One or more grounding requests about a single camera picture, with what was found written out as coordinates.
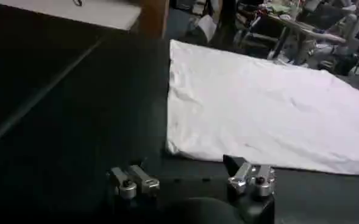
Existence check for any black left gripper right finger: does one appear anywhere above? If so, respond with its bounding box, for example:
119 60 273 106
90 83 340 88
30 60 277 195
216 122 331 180
223 154 276 198

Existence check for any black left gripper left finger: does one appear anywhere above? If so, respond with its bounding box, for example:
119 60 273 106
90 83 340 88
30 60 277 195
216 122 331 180
107 156 161 200

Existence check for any white printed shirt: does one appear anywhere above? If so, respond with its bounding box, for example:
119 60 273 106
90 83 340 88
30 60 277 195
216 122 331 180
166 39 359 176

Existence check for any black office chair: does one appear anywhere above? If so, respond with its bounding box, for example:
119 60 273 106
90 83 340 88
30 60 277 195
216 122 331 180
209 0 240 51

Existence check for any white paper bag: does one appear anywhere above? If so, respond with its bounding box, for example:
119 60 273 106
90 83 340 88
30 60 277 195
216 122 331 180
197 14 218 43

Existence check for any cluttered office desk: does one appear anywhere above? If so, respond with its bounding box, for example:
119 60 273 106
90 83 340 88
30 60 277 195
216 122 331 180
236 0 347 66

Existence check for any small white table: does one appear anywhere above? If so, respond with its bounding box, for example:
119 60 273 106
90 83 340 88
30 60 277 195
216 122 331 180
0 0 142 31

